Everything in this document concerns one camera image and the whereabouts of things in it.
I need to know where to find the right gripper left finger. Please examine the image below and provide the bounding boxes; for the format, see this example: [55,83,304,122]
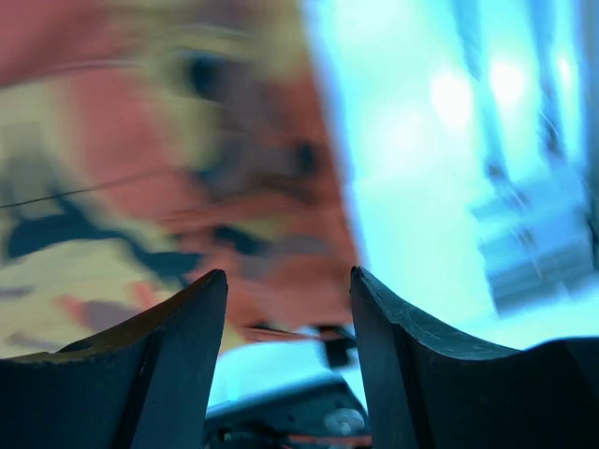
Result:
[1,269,227,448]

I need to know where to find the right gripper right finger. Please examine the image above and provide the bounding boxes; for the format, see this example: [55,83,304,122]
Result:
[350,267,598,448]

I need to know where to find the orange camouflage trousers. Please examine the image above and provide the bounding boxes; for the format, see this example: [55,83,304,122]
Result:
[1,1,357,358]

